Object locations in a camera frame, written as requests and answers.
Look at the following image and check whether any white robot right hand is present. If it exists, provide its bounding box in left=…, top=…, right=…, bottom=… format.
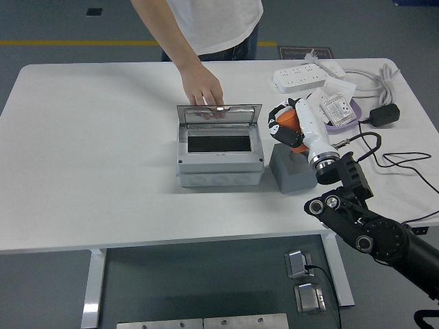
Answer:
left=267, top=97, right=339, bottom=165

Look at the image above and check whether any person's right hand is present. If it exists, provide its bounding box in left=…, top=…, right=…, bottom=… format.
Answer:
left=180, top=64, right=226, bottom=120

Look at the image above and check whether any orange cylindrical battery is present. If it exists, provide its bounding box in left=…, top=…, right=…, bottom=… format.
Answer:
left=276, top=108, right=309, bottom=154

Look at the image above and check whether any transparent hinged box lid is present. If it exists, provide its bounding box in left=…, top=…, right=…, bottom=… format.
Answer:
left=176, top=104, right=263, bottom=130

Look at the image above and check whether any small white flat box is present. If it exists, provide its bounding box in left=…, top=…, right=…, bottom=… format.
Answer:
left=320, top=60, right=346, bottom=80

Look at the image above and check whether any metal floor socket box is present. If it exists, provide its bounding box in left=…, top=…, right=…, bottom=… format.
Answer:
left=294, top=283, right=326, bottom=315
left=284, top=251, right=316, bottom=279

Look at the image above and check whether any white socket panel packet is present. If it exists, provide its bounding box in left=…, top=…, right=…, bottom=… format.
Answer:
left=305, top=87, right=330, bottom=117

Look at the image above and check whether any purple plastic tray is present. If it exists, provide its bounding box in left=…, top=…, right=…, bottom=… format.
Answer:
left=305, top=92, right=364, bottom=133

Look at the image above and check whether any grey foam holder block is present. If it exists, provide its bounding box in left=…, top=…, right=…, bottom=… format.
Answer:
left=269, top=143, right=318, bottom=195

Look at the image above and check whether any plain white square packet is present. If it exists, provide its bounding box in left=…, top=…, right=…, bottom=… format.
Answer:
left=324, top=77, right=357, bottom=100

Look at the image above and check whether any white power strip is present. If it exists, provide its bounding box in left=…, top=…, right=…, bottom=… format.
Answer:
left=273, top=62, right=329, bottom=94

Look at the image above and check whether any person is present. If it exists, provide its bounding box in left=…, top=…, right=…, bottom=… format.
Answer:
left=164, top=0, right=264, bottom=62

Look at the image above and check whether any black power adapter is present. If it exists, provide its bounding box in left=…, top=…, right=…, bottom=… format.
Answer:
left=369, top=103, right=401, bottom=127

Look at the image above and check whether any dark floor sign mat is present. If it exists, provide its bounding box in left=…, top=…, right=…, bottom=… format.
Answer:
left=277, top=46, right=333, bottom=61

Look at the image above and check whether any white table leg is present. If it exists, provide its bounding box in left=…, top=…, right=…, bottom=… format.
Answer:
left=322, top=234, right=355, bottom=308
left=81, top=249, right=109, bottom=329

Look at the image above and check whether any metal floor plate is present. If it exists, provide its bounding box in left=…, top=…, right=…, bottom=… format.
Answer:
left=116, top=318, right=204, bottom=329
left=204, top=313, right=289, bottom=329

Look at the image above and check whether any thin black adapter cable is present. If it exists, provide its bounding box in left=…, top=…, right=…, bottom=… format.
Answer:
left=358, top=118, right=439, bottom=223

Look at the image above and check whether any grey plastic enclosure box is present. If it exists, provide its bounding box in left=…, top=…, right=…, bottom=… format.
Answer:
left=176, top=125, right=265, bottom=188

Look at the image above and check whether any white power strip cord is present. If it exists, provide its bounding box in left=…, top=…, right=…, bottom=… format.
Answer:
left=303, top=53, right=402, bottom=106

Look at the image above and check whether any black floor socket cable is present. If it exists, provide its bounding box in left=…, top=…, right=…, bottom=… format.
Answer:
left=304, top=264, right=343, bottom=329

